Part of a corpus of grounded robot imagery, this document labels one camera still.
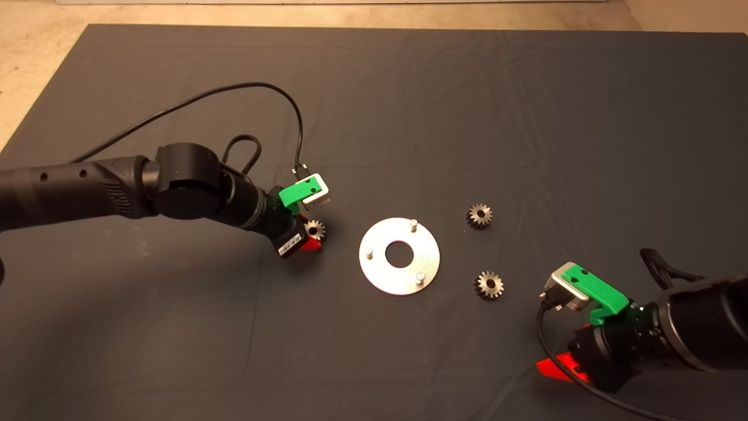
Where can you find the dark grey table cloth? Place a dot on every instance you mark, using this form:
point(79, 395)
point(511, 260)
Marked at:
point(409, 117)

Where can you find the green right camera mount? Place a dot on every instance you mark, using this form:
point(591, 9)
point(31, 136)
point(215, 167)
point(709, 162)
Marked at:
point(602, 292)

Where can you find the small steel planetary gear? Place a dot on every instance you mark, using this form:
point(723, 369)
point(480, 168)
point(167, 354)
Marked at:
point(473, 219)
point(482, 288)
point(318, 234)

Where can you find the green left camera mount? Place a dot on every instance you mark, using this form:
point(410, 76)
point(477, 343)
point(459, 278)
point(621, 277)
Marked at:
point(295, 195)

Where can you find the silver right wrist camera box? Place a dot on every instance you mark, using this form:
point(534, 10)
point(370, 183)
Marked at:
point(558, 282)

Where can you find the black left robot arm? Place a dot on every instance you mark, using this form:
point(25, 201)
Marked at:
point(187, 184)

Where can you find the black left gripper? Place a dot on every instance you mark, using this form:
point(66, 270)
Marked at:
point(286, 231)

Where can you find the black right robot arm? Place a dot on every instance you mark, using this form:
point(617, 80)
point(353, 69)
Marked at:
point(701, 321)

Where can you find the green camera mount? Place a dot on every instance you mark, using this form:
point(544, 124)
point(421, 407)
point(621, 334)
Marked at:
point(602, 292)
point(295, 195)

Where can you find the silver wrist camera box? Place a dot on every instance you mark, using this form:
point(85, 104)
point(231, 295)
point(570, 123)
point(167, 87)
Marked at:
point(558, 282)
point(322, 196)

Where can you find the round metal carrier plate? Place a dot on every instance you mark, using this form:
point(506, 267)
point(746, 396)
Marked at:
point(380, 275)

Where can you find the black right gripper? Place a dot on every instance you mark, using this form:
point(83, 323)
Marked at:
point(619, 351)

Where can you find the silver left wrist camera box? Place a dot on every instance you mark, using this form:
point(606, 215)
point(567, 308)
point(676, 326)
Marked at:
point(322, 196)

